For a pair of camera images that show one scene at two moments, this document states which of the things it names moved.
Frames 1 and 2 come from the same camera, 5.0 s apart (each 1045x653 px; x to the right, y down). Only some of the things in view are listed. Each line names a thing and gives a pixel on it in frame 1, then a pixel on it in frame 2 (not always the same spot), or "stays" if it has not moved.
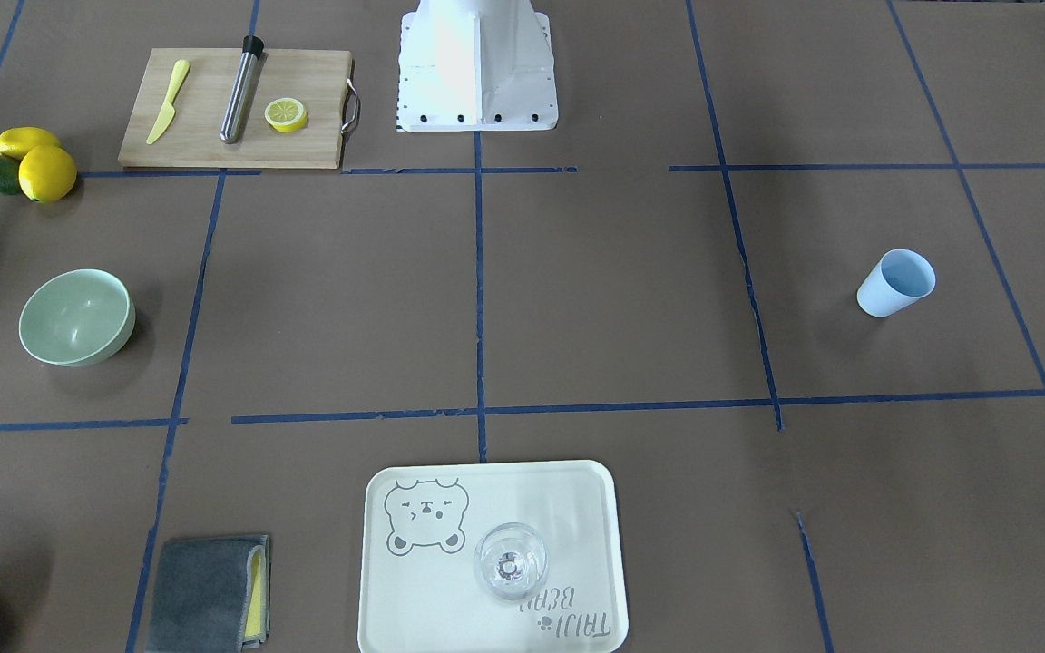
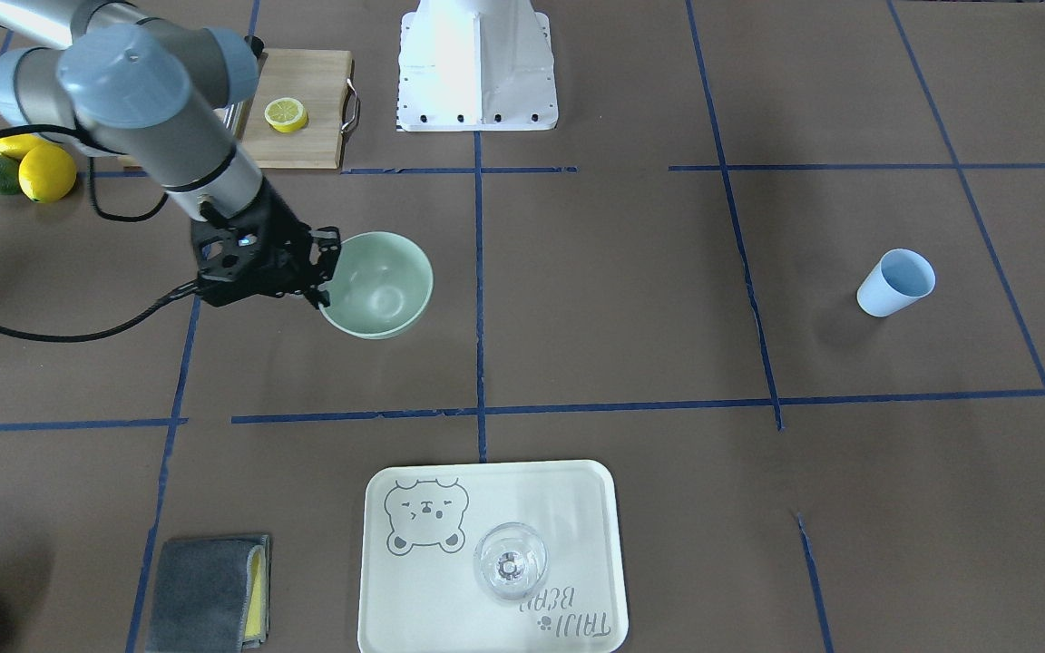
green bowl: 77,317 to 382,286
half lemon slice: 286,114 stays
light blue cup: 899,277 stays
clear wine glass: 511,560 stays
